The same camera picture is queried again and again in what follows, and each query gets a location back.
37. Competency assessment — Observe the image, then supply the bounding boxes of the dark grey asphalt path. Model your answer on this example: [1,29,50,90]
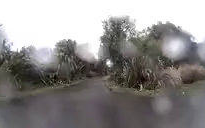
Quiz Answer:
[0,75,205,128]

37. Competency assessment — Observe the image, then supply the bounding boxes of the flax and grass bushes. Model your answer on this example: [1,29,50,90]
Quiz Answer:
[107,21,205,92]

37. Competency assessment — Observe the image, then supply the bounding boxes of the grass verge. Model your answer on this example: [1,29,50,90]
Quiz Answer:
[0,68,88,102]

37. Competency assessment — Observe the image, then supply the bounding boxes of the tall thin-leaved tree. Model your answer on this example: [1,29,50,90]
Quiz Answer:
[99,15,138,64]

